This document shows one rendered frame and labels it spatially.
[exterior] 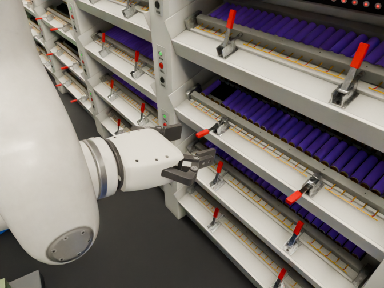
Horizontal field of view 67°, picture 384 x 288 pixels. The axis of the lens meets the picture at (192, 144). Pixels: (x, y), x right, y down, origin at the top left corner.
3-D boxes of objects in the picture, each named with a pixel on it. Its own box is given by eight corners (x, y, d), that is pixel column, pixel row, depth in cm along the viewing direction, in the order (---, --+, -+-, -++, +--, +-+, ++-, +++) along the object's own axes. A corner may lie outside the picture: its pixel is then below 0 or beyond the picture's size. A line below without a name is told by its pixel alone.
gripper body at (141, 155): (88, 168, 46) (149, 154, 52) (118, 209, 39) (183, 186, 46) (88, 127, 42) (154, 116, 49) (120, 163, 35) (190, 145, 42)
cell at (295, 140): (313, 131, 66) (295, 149, 64) (306, 128, 67) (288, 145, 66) (314, 126, 65) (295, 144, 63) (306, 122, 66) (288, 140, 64)
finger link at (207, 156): (178, 172, 45) (210, 162, 49) (191, 184, 43) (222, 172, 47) (181, 155, 44) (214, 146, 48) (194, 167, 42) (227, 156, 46)
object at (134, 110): (164, 154, 107) (150, 130, 96) (97, 94, 145) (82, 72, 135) (204, 120, 112) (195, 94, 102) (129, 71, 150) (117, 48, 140)
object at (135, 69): (161, 107, 95) (144, 73, 84) (88, 55, 133) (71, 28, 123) (206, 72, 100) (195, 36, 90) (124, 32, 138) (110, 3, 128)
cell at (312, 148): (330, 139, 64) (311, 158, 62) (322, 136, 65) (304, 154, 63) (330, 134, 62) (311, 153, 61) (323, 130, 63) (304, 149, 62)
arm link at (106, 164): (76, 176, 44) (95, 171, 46) (100, 212, 39) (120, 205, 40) (74, 128, 40) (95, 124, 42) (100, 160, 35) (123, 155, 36)
